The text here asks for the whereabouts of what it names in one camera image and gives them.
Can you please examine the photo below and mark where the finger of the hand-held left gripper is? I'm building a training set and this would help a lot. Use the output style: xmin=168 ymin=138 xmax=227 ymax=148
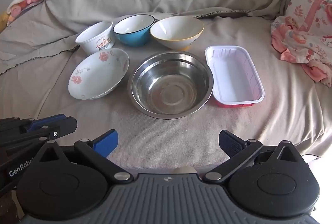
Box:
xmin=0 ymin=114 xmax=68 ymax=134
xmin=0 ymin=117 xmax=78 ymax=153

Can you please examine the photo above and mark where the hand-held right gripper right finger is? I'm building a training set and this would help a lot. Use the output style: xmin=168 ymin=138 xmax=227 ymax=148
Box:
xmin=203 ymin=130 xmax=304 ymax=184

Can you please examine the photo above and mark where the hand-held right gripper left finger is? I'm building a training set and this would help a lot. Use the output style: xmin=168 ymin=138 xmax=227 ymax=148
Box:
xmin=34 ymin=130 xmax=133 ymax=184

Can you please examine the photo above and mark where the white floral plate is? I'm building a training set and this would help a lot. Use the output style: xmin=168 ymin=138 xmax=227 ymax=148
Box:
xmin=68 ymin=48 xmax=130 ymax=100

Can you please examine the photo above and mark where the red and white plastic tray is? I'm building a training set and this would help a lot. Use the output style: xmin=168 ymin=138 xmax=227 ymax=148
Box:
xmin=205 ymin=45 xmax=265 ymax=108

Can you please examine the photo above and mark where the stainless steel bowl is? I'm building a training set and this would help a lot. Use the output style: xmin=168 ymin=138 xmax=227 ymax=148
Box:
xmin=127 ymin=51 xmax=214 ymax=119

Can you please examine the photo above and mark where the white printed paper bowl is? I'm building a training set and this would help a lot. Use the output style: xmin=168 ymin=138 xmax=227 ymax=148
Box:
xmin=75 ymin=21 xmax=115 ymax=56

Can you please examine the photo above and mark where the blue enamel bowl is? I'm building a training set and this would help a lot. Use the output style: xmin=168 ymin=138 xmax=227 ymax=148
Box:
xmin=113 ymin=14 xmax=156 ymax=47

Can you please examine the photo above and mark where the yellow and white bowl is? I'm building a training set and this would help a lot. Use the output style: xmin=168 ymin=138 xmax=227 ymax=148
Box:
xmin=150 ymin=16 xmax=205 ymax=51

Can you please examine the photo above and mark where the pink and white plush toy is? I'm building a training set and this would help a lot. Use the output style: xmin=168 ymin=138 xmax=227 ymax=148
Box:
xmin=6 ymin=0 xmax=42 ymax=22

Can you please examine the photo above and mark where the pink floral blanket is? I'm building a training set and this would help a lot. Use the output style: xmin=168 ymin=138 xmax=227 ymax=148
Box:
xmin=270 ymin=0 xmax=332 ymax=87

